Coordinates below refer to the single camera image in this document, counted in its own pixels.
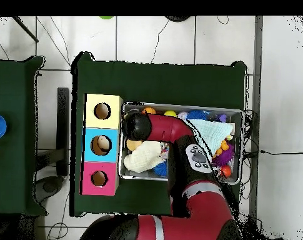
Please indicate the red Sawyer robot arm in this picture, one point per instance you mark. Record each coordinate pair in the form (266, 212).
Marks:
(206, 215)

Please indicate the shallow metal mesh bin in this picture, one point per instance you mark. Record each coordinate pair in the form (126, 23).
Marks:
(132, 107)

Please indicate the wooden box with three holes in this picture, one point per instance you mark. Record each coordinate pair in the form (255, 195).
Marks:
(113, 150)

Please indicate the orange toy basketball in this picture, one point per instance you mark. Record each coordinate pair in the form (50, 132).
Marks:
(148, 110)

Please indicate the cream knitted cloth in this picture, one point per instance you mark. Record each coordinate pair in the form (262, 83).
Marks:
(143, 157)

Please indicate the yellow smiley ball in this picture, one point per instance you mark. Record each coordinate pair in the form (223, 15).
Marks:
(170, 113)

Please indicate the small blue spiky ball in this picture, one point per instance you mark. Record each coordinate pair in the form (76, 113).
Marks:
(160, 169)

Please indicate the large blue spiky ball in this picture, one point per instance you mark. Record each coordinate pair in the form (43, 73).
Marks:
(197, 115)

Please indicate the light blue knitted cloth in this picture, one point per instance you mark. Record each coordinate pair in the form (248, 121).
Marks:
(213, 133)

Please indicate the purple spiky ball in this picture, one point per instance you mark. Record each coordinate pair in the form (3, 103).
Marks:
(223, 156)

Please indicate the orange plastic ball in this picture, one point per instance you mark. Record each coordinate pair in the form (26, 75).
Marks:
(226, 171)

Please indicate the dark grey stand foot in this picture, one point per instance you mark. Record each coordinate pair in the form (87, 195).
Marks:
(50, 186)

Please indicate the dark green side table cloth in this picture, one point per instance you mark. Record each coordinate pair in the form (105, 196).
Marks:
(13, 100)

